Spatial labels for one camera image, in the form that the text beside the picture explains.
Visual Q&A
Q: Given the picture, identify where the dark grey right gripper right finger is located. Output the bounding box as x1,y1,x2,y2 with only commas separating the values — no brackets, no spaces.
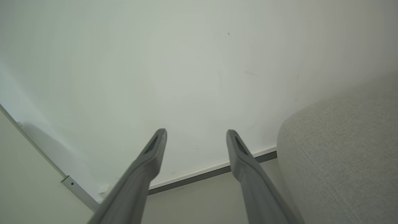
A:
226,129,305,224

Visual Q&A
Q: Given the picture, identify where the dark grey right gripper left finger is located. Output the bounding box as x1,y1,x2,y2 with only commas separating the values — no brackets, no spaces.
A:
87,128,168,224

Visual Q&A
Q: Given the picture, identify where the dark baseboard strip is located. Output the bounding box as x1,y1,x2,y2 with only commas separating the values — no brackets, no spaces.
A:
148,151,278,196

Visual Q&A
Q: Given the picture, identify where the grey fabric sofa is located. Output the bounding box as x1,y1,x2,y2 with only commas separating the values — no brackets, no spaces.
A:
276,70,398,224

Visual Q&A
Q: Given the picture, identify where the beige partition panel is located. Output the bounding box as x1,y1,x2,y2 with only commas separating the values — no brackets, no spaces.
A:
0,110,95,224

